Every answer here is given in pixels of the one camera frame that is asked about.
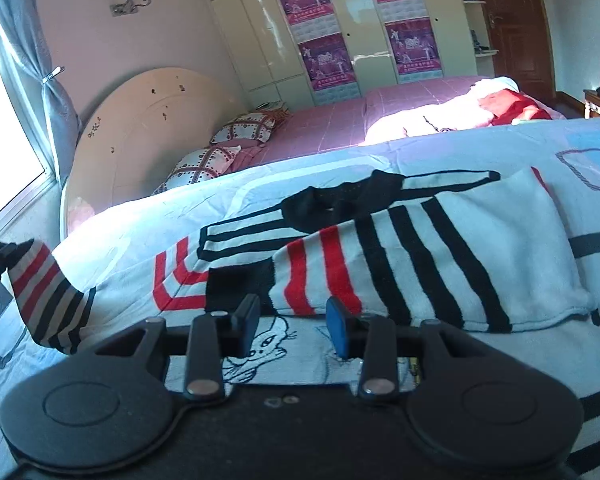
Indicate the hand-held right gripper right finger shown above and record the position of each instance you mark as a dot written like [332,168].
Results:
[337,327]

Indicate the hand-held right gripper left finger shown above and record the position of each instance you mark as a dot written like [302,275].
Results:
[246,319]

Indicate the striped white knit sweater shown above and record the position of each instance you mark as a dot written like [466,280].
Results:
[430,260]

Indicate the window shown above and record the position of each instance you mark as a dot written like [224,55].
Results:
[5,135]

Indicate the white and blue printed blanket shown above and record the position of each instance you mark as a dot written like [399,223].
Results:
[130,220]

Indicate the patterned pillow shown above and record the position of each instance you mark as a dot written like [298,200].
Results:
[200,167]
[250,127]

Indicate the round beige headboard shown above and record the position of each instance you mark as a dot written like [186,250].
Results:
[140,125]

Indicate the pink checked bed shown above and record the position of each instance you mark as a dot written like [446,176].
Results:
[325,125]

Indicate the grey-blue curtain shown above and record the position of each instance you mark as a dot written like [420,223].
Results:
[40,60]

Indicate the white cloth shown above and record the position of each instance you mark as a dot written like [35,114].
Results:
[430,115]

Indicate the red cloth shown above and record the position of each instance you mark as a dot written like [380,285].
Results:
[512,107]

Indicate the cream glossy wardrobe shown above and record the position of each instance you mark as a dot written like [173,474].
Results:
[250,25]

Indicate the white corner shelf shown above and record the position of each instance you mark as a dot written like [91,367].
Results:
[486,51]
[475,1]

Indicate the brown wooden door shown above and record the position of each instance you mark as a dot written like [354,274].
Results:
[520,35]

